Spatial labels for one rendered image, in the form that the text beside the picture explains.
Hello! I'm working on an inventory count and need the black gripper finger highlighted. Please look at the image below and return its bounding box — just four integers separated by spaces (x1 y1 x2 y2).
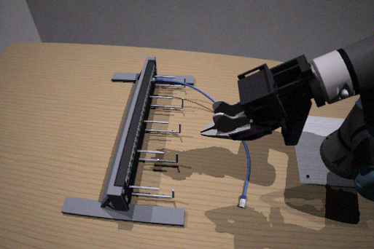
200 100 245 132
201 113 273 141

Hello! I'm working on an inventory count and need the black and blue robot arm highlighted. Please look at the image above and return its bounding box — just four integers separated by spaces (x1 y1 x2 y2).
281 35 374 201

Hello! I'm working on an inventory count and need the grey network port rack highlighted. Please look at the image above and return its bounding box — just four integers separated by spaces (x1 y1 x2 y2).
61 56 194 226

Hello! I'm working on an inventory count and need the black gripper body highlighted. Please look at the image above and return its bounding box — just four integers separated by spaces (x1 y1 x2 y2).
238 55 326 131

